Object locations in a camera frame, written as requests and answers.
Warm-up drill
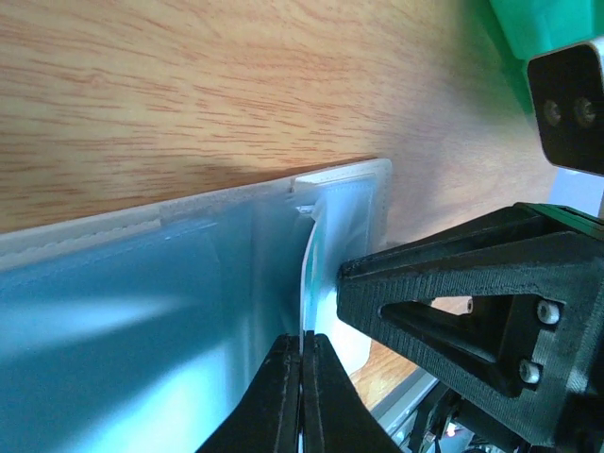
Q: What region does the green left bin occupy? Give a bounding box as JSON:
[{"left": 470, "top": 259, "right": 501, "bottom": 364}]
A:
[{"left": 487, "top": 0, "right": 603, "bottom": 114}]

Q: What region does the aluminium front rail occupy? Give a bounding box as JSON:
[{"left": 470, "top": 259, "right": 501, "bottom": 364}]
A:
[{"left": 371, "top": 369, "right": 438, "bottom": 445}]

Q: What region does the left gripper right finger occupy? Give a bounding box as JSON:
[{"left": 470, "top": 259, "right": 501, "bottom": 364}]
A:
[{"left": 302, "top": 332, "right": 400, "bottom": 452}]

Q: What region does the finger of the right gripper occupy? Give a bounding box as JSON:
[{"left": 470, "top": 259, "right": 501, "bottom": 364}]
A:
[{"left": 351, "top": 203, "right": 603, "bottom": 264}]

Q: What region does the teal card dark stripe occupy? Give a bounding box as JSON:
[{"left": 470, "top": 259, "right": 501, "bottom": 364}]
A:
[{"left": 299, "top": 220, "right": 325, "bottom": 334}]

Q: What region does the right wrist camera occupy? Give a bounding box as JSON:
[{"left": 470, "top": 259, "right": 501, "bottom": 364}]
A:
[{"left": 527, "top": 36, "right": 603, "bottom": 176}]

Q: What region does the translucent grey card holder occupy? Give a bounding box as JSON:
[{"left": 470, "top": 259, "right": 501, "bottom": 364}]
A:
[{"left": 1, "top": 159, "right": 392, "bottom": 452}]

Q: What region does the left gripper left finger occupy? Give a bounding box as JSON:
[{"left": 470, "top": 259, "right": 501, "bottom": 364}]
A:
[{"left": 198, "top": 335, "right": 301, "bottom": 452}]

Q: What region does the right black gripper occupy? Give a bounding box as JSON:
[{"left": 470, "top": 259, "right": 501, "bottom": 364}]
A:
[{"left": 337, "top": 231, "right": 603, "bottom": 448}]

